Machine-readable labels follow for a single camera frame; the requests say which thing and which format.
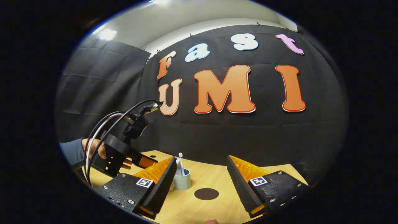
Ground white toothbrush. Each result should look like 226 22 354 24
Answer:
178 152 186 176

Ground black cable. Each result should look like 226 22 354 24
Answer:
84 99 163 186

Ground ceiling light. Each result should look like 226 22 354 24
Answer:
99 29 118 41

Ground wooden desktop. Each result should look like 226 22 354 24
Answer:
81 150 309 224

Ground black backdrop cloth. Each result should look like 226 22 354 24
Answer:
55 24 349 184

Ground dark brown round coaster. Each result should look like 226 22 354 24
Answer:
194 188 219 200

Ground white cable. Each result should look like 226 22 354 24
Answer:
86 113 128 168

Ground light blue cup wooden handle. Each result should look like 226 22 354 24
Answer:
173 168 191 191

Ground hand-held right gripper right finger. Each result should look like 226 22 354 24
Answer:
226 155 310 219

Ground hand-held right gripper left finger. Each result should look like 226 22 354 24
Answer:
96 156 178 220

